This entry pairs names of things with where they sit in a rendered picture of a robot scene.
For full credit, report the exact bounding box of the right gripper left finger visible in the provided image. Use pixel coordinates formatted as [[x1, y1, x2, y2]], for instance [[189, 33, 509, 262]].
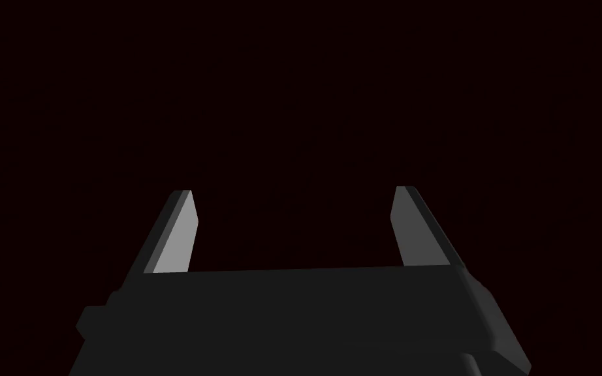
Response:
[[129, 189, 200, 275]]

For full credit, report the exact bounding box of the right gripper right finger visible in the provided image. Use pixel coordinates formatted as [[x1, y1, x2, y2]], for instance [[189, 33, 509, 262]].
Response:
[[389, 185, 466, 269]]

